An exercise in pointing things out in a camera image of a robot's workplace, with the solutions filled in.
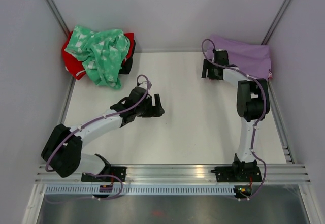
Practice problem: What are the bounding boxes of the aluminium frame post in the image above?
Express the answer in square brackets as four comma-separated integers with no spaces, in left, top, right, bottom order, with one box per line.
[260,0,293,46]
[45,0,70,37]

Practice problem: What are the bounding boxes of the purple trousers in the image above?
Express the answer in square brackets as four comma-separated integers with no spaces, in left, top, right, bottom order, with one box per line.
[206,35,271,80]

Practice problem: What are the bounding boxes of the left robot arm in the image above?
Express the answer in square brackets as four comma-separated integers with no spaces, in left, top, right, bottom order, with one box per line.
[41,86,165,182]

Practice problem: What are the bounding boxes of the black garment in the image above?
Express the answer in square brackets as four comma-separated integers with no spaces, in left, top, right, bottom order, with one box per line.
[119,40,136,75]

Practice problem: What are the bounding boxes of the red garment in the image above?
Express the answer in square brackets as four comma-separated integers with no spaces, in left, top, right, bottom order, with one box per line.
[61,31,135,80]

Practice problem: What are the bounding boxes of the white slotted cable duct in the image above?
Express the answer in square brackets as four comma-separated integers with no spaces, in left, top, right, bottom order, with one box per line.
[45,184,235,196]

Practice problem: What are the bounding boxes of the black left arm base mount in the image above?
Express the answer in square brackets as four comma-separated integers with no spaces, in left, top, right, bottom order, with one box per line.
[81,166,127,183]

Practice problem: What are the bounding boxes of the green tie-dye garment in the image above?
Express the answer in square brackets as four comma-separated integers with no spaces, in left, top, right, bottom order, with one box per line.
[65,25,131,89]

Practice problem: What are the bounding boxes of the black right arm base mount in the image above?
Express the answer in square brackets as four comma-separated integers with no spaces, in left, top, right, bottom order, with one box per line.
[210,166,262,183]

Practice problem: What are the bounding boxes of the aluminium frame post right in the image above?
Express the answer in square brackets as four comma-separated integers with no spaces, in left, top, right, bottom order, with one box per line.
[260,0,293,46]

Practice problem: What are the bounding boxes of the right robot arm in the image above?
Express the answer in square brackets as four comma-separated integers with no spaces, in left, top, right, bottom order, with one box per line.
[202,49,270,181]

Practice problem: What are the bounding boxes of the pink camouflage trousers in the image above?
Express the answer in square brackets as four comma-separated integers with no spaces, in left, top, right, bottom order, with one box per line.
[208,72,274,82]

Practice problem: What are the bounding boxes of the aluminium frame post left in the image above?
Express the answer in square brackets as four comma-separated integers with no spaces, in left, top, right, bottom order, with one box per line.
[45,0,70,37]

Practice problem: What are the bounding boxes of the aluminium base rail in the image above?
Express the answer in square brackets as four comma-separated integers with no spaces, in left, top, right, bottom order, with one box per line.
[34,164,311,185]

